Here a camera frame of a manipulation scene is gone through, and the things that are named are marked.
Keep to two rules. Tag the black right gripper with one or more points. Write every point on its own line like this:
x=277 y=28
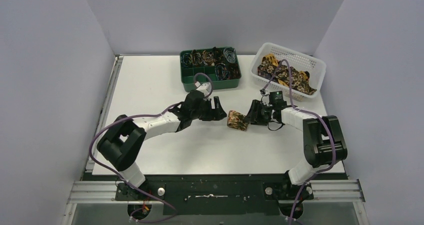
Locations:
x=253 y=117

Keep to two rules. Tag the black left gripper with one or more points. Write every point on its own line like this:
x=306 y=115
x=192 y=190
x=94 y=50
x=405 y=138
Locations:
x=210 y=110

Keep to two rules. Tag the orange green patterned tie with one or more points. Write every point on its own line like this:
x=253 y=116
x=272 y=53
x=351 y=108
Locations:
x=235 y=121

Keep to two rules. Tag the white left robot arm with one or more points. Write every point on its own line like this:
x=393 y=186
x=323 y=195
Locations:
x=121 y=142

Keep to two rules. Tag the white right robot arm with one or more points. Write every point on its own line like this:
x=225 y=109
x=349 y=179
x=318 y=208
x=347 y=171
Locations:
x=323 y=140

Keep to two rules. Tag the pile of patterned ties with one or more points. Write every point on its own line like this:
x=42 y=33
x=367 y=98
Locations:
x=277 y=71

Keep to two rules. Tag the rolled blue red tie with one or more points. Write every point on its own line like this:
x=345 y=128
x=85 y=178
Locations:
x=221 y=72

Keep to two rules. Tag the rolled dark red tie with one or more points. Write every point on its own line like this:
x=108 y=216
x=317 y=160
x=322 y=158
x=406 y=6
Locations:
x=233 y=71

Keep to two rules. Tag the green divided organizer tray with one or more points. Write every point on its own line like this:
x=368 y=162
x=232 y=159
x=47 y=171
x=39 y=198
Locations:
x=187 y=75

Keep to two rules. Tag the rolled tan patterned tie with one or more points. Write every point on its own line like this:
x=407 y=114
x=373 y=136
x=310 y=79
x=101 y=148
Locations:
x=208 y=58

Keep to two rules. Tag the rolled dark patterned tie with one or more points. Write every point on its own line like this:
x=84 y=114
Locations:
x=218 y=55

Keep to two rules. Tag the rolled brown patterned tie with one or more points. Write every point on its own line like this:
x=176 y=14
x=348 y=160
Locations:
x=196 y=58

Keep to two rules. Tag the rolled light blue tie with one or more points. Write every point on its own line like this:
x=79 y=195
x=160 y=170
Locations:
x=230 y=55

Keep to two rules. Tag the rolled blue striped tie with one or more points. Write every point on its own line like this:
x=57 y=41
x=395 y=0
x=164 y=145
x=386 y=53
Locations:
x=186 y=60

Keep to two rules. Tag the white plastic mesh basket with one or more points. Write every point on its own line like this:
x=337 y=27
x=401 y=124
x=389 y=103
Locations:
x=297 y=60

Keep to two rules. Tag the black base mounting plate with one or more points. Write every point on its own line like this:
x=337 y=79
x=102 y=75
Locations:
x=217 y=194

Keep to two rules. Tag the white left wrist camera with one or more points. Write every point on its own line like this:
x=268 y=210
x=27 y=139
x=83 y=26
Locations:
x=206 y=89

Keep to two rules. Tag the aluminium frame rail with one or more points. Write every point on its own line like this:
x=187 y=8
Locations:
x=70 y=208

